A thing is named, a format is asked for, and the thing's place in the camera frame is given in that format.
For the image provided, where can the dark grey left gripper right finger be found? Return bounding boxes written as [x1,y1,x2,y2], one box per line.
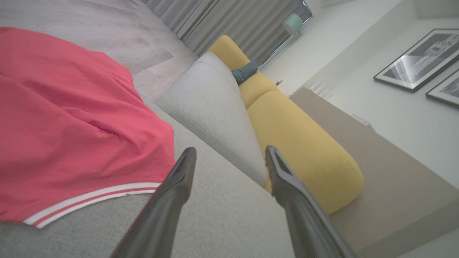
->
[265,146,355,258]

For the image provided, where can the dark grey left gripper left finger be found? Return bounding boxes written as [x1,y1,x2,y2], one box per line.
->
[109,147,197,258]

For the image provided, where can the red shorts with white stripes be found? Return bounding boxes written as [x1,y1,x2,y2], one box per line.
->
[0,27,176,230]

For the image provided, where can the grey fabric sofa seat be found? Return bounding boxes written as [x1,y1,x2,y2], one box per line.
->
[0,91,296,258]

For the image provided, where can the yellow sofa cushion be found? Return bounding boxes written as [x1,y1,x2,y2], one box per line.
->
[209,35,251,71]
[247,90,364,215]
[238,71,281,109]

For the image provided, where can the teal cloth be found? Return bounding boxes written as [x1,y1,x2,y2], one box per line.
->
[231,60,259,85]

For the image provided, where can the mint green lamp shade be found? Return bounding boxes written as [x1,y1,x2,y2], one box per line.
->
[283,13,304,35]

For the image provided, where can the large black framed picture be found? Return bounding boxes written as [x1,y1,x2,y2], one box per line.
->
[374,29,459,93]

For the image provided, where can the grey pleated curtain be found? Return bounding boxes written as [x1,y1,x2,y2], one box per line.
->
[142,0,305,65]

